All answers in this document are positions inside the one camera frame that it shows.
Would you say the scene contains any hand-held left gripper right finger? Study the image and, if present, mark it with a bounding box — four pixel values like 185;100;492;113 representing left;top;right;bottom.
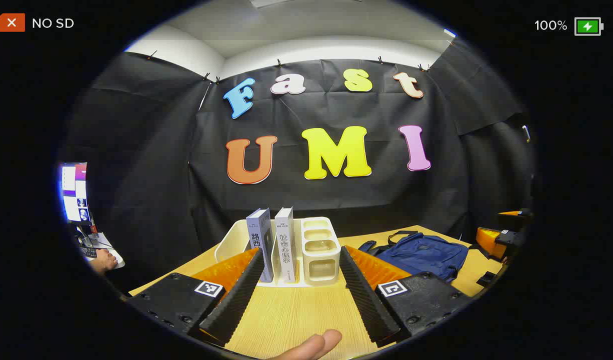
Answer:
338;244;473;349

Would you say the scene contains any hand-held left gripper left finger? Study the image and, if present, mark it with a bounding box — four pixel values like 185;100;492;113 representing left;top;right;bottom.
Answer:
125;246;266;348

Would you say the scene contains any blue-grey book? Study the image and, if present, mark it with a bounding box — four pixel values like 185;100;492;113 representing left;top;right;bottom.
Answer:
246;208;275;284

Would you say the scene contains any blue schoolbag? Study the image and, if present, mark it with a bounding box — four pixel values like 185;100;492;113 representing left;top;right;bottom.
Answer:
357;230;470;284

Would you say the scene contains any white plastic bookshelf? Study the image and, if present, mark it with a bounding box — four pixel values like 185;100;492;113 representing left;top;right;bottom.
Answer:
214;216;343;289

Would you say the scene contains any white book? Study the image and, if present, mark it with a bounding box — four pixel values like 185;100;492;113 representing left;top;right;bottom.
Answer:
274;207;298;284

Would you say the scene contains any small white table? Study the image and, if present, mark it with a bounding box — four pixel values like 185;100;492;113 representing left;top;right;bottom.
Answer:
76;230;126;271

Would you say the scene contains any black backdrop cloth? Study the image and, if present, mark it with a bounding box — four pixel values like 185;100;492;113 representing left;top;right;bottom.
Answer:
61;37;535;296

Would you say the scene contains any computer monitor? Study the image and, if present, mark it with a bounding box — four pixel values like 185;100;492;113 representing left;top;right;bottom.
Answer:
60;161;90;224

